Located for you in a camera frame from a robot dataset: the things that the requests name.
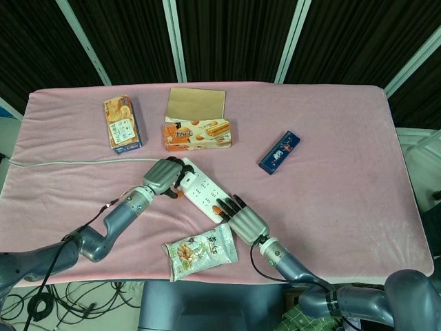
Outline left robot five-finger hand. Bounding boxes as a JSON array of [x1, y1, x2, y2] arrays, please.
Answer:
[[142, 156, 194, 201]]

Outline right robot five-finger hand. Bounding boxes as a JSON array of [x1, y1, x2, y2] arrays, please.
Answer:
[[213, 194, 270, 246]]

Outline white power strip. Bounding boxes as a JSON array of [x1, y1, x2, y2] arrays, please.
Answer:
[[181, 157, 238, 223]]

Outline orange biscuit roll box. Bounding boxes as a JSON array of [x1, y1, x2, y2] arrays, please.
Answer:
[[161, 118, 232, 152]]

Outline peanut snack bag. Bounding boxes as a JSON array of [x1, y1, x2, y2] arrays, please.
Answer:
[[162, 223, 239, 283]]

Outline orange cookie box blue side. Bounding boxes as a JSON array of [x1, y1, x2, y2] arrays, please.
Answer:
[[103, 95, 145, 155]]

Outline dark blue slim box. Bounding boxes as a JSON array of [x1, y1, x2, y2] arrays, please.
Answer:
[[258, 130, 301, 177]]

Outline pink fleece table cloth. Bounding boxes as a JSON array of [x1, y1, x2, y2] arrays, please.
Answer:
[[0, 81, 435, 285]]

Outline brown cardboard sheet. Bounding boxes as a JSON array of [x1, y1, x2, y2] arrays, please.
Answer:
[[164, 88, 227, 123]]

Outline grey-blue robot torso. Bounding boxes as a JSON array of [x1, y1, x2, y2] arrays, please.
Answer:
[[137, 281, 287, 331]]

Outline green checkered cloth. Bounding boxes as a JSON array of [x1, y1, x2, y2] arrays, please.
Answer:
[[280, 303, 342, 331]]

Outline black corrugated partition panel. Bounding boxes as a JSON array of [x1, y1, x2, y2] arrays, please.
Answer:
[[285, 0, 441, 87], [175, 0, 297, 83], [0, 0, 104, 114], [67, 0, 178, 86]]

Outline white metal rack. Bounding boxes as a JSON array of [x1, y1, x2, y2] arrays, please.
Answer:
[[395, 126, 441, 208]]

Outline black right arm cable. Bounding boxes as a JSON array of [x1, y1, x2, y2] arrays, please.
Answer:
[[249, 236, 294, 285]]

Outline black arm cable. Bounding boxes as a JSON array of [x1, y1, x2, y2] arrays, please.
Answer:
[[25, 194, 139, 321], [249, 236, 294, 285]]

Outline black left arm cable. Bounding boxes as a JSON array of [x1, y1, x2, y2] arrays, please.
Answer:
[[25, 194, 139, 321]]

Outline white power cable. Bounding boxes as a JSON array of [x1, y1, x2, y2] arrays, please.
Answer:
[[8, 157, 163, 170]]

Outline white partition post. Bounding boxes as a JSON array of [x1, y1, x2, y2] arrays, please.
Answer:
[[274, 0, 312, 84], [56, 0, 112, 86], [163, 0, 187, 83], [383, 26, 441, 97]]

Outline black floor cables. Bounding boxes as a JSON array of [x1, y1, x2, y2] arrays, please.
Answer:
[[0, 281, 144, 323]]

